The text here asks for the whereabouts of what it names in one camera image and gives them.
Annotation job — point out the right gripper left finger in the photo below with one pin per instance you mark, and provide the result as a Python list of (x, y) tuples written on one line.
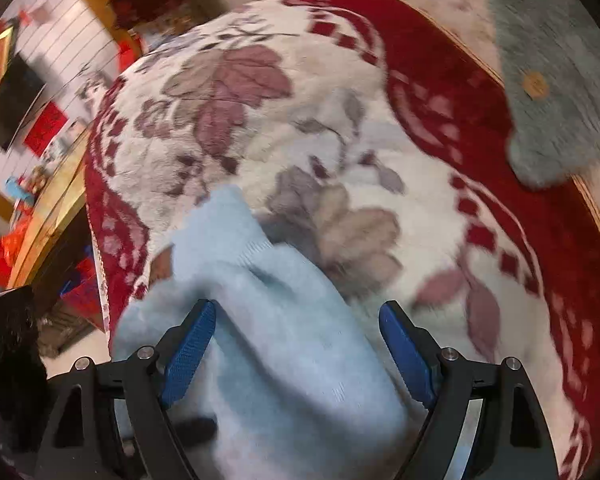
[(82, 438)]

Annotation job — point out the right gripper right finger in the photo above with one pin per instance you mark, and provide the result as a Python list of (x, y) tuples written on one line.
[(488, 413)]

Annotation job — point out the light grey sweatpants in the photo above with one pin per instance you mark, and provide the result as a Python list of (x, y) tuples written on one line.
[(296, 389)]

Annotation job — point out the red floral plush blanket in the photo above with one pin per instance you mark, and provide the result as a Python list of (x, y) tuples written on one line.
[(361, 135)]

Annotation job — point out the grey-green fleece jacket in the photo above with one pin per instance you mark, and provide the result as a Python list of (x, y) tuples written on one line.
[(550, 58)]

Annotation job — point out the red paper wall decoration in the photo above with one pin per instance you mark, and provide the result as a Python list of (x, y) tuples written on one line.
[(48, 124)]

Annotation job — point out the black wall-mounted screen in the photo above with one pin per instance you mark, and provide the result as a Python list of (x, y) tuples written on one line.
[(20, 87)]

